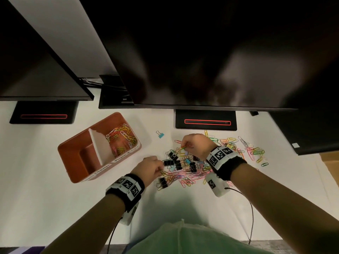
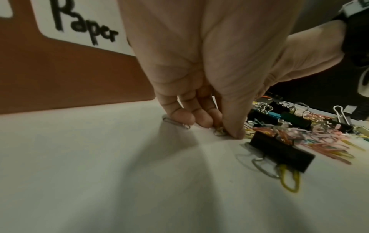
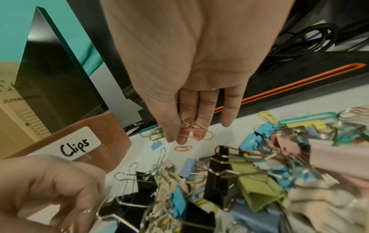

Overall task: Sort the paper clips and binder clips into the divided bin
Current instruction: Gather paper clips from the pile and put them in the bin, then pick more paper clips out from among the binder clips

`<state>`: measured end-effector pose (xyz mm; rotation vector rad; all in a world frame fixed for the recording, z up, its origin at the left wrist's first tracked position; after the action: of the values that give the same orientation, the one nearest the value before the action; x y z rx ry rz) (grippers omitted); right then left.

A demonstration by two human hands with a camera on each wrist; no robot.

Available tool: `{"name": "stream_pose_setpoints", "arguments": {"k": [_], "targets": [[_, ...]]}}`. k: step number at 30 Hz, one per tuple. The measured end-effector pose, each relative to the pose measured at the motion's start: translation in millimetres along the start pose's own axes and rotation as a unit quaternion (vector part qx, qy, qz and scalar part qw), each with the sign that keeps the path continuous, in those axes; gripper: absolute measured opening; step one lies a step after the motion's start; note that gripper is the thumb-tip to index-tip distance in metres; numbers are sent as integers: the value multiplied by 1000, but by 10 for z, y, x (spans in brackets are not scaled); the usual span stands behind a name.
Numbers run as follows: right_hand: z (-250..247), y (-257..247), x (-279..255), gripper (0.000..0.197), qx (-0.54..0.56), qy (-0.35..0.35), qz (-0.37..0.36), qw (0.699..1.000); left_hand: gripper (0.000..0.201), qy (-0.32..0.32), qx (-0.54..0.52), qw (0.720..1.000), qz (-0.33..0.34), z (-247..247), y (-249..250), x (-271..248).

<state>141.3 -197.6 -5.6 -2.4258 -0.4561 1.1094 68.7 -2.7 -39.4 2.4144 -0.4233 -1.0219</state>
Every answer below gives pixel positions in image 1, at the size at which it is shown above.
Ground person's right hand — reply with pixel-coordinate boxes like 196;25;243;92
180;133;218;162

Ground person's left hand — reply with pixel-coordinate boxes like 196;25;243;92
130;155;165;188

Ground sorted heap of paper clips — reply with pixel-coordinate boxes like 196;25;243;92
105;123;138;158

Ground pile of colorful paper clips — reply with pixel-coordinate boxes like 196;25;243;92
159;129;269;189

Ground orange divided sorting box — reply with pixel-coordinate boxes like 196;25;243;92
57;111;142;184

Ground person's left forearm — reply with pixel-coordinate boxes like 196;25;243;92
40;193;126;254

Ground person's right forearm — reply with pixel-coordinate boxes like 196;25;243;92
230;162;339;254

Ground plain cardboard box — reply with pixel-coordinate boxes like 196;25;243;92
319;150;339;188

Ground black left wristband with markers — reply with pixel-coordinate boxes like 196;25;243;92
105;173;145;212

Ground black wristband with markers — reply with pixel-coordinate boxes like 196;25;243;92
105;173;145;212
206;146;247;182

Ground black right wristband with markers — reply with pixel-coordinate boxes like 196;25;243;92
206;146;247;182

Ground black laptop with orange stripe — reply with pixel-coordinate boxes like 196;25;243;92
175;109;238;131

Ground green shirt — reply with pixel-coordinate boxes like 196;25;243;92
127;219;273;254

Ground wide black computer monitor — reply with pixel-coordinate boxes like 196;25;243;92
78;0;339;111

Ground black monitor stand red stripe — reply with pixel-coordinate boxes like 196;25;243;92
9;101;79;125

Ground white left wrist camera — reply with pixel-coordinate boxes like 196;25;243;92
119;202;139;226

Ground black left camera cable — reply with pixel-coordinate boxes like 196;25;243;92
107;217;124;254

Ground black camera cable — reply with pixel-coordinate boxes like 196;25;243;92
224;187;255;245
107;217;124;254

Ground black right camera cable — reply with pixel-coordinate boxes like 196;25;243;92
224;187;255;245

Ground black cable bundle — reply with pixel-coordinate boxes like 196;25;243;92
79;78;104;89

